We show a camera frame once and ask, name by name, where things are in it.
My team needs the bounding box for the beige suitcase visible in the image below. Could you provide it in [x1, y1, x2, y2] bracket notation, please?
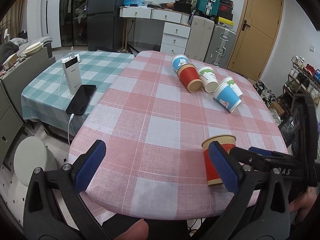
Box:
[184, 16, 215, 62]

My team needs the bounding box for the right hand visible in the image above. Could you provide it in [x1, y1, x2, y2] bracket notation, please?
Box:
[289, 187, 317, 223]

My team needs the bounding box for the blue white cup near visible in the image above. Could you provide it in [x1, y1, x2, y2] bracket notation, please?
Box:
[213, 82, 241, 113]

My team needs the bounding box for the white power bank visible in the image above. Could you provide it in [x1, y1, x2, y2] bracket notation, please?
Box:
[62, 56, 82, 95]

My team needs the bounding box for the red kraft paper cup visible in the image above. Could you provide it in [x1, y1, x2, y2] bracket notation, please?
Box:
[202, 134, 236, 186]

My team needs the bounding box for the teal plaid tablecloth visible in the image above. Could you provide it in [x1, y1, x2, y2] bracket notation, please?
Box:
[21, 51, 134, 134]

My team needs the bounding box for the silver suitcase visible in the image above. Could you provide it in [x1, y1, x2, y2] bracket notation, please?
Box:
[204, 25, 236, 69]

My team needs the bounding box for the white drawer desk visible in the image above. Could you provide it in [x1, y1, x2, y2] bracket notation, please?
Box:
[120, 7, 191, 55]

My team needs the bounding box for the pink plaid tablecloth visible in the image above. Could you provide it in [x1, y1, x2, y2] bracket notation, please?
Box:
[69, 51, 287, 222]

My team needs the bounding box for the white green cup right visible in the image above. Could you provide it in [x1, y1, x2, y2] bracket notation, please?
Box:
[221, 76, 243, 99]

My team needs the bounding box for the black refrigerator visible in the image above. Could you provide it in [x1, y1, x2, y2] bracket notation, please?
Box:
[87, 0, 124, 51]

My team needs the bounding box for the shoe rack with shoes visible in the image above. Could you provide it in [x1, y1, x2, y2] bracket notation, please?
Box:
[282, 55, 320, 111]

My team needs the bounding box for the white charging cable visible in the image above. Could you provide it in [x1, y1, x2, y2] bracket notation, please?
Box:
[57, 72, 75, 146]

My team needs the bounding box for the red kraft cup lying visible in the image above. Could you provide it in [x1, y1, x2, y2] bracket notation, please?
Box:
[177, 63, 203, 93]

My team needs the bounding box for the white green cup left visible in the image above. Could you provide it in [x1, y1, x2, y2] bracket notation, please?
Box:
[197, 66, 219, 93]

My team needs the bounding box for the wooden door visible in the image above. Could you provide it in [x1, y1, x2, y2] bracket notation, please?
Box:
[227, 0, 284, 81]

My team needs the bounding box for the left hand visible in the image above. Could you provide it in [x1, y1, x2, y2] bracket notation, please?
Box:
[115, 219, 149, 240]

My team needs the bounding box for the blue white cup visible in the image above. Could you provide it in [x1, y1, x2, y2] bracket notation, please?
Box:
[171, 54, 189, 72]
[213, 82, 241, 113]

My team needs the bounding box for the black smartphone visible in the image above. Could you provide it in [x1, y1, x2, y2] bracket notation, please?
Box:
[66, 85, 97, 116]

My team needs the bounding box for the blue white cup far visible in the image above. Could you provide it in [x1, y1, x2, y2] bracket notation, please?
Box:
[171, 54, 189, 72]

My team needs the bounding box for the white round stool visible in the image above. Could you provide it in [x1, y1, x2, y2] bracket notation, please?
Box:
[14, 136, 57, 187]

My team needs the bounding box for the white green cup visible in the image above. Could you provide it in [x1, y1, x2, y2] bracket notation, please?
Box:
[197, 66, 219, 93]
[221, 76, 243, 99]

